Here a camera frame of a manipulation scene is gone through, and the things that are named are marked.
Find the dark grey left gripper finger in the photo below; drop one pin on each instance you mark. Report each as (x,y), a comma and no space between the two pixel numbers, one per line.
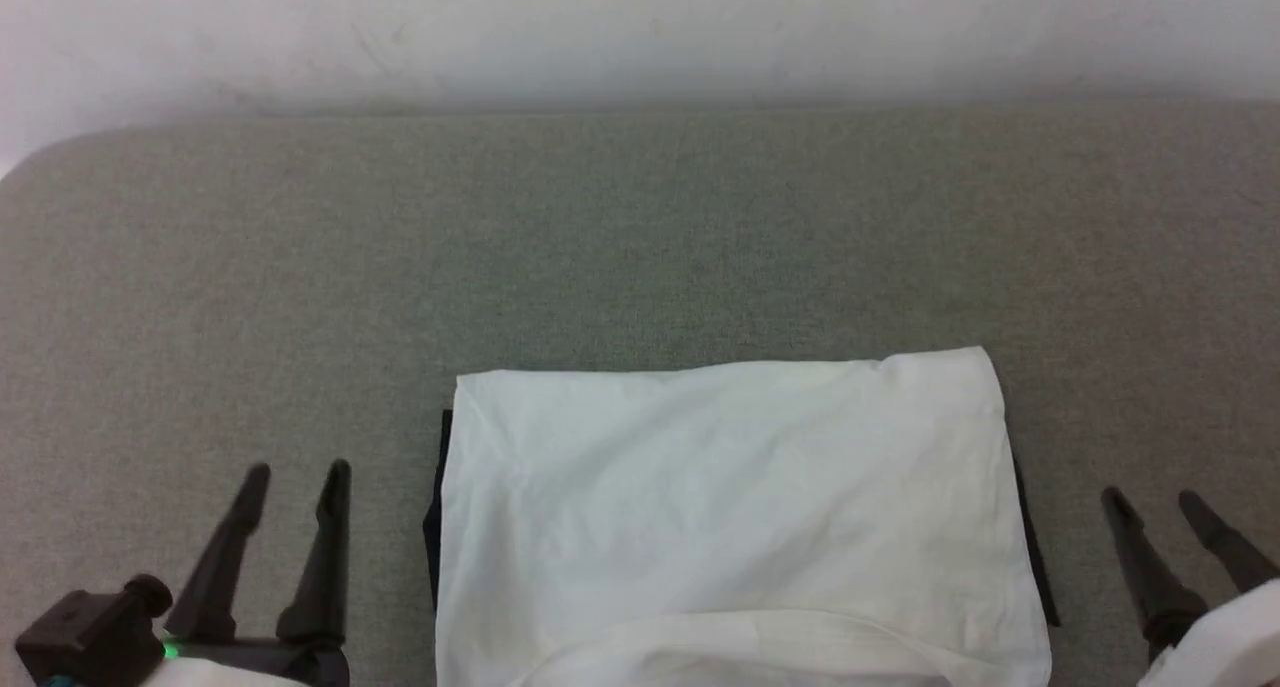
(225,567)
(325,567)

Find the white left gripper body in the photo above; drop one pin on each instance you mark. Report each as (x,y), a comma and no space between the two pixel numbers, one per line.
(260,665)

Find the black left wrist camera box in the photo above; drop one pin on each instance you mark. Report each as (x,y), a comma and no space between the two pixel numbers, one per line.
(90,632)

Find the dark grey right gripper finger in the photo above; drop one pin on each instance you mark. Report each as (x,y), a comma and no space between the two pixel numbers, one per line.
(1155,577)
(1235,552)

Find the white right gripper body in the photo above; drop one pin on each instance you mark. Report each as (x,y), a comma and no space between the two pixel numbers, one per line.
(1235,647)

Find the white and black garment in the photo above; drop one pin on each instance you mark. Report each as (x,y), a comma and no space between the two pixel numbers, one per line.
(740,487)

